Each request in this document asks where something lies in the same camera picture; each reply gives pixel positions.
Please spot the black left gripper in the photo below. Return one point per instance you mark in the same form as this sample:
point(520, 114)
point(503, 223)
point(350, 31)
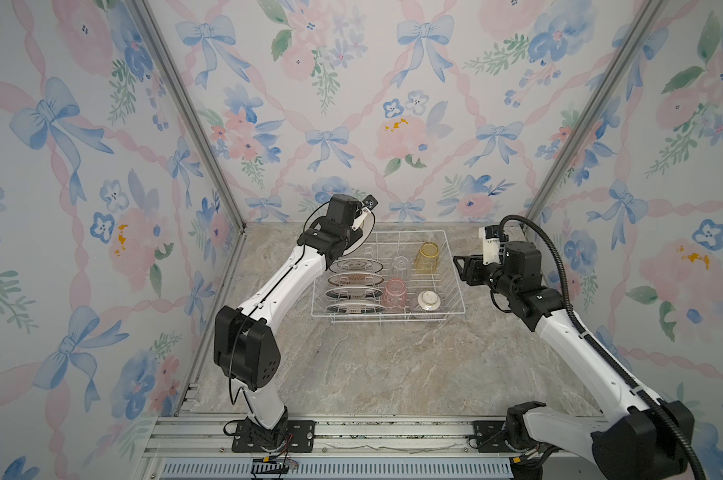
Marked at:
point(356, 236)

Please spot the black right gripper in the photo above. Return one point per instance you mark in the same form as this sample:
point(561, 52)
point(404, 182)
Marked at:
point(471, 267)

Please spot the cream plate green rim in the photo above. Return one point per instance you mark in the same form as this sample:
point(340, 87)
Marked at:
point(356, 240)
point(357, 265)

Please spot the plate with red pattern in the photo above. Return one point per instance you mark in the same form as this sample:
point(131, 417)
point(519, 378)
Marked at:
point(356, 278)
point(354, 292)

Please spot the white wire dish rack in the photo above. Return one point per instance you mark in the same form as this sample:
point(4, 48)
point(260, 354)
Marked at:
point(383, 246)

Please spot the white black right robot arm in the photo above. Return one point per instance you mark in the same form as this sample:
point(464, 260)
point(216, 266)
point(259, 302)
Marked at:
point(640, 436)

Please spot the yellow plastic cup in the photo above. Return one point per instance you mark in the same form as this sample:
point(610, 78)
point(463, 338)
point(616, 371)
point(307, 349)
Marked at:
point(427, 259)

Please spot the small white bowl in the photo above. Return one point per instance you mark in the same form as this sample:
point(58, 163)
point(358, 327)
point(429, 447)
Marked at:
point(428, 301)

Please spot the clear plastic cup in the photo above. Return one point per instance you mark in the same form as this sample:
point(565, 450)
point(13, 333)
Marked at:
point(401, 267)

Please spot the pink plastic cup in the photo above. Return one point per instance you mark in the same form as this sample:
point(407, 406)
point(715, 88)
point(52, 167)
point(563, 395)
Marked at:
point(395, 296)

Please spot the grey vent grille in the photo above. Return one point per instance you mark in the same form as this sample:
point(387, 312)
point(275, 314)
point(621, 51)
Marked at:
point(338, 468)

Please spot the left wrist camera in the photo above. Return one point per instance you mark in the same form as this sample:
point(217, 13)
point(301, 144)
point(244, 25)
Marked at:
point(365, 217)

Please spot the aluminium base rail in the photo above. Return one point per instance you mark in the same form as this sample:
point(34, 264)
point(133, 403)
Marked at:
point(210, 436)

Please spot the aluminium frame post left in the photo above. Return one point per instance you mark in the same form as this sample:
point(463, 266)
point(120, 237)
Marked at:
point(158, 47)

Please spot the aluminium frame post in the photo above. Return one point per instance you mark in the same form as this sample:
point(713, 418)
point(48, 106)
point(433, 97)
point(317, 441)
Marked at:
point(158, 47)
point(618, 67)

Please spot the aluminium frame post right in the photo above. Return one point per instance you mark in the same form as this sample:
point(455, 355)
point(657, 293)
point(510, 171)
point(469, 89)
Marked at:
point(618, 67)

